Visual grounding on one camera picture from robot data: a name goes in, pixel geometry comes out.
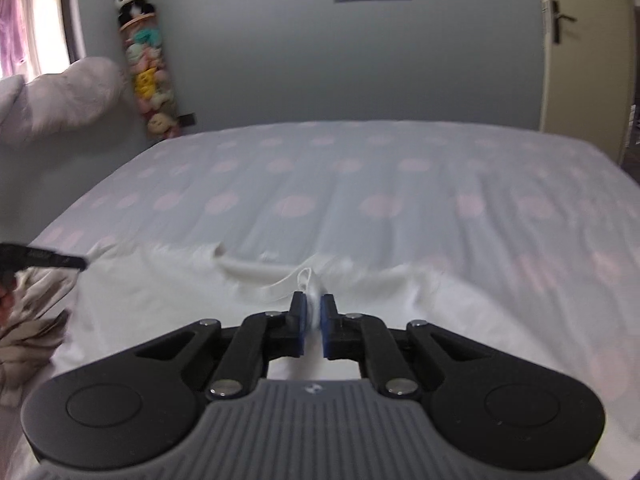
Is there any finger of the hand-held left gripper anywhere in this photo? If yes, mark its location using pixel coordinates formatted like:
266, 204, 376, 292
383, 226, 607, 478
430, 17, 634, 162
0, 242, 91, 272

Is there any hanging plush toy organizer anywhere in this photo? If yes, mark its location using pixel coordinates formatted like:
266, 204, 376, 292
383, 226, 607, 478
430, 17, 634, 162
114, 0, 182, 139

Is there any window with curtain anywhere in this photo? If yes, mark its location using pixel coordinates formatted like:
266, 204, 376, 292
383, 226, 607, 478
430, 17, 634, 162
0, 0, 72, 80

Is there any white t-shirt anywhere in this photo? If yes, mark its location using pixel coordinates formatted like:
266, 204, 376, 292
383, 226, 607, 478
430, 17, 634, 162
52, 242, 566, 396

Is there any beige patterned cloth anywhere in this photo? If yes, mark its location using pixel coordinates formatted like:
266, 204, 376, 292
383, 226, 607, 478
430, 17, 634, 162
0, 265, 77, 406

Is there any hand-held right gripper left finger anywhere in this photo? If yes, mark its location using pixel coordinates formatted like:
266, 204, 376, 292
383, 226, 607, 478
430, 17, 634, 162
135, 292, 308, 401

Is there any white pillow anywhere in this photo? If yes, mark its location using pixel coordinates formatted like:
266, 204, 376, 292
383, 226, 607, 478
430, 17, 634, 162
0, 57, 126, 147

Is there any dark door handle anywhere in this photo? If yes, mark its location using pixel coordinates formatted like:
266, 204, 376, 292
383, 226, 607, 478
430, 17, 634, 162
549, 0, 577, 44

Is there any cream door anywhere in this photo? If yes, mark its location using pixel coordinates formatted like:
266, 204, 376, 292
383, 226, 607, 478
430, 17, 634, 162
537, 0, 637, 162

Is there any bed with pink dotted sheet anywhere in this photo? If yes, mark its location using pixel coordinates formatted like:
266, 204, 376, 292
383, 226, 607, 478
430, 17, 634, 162
0, 120, 640, 480

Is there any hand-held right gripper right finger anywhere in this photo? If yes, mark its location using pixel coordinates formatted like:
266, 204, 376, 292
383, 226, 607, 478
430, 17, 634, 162
320, 294, 493, 399

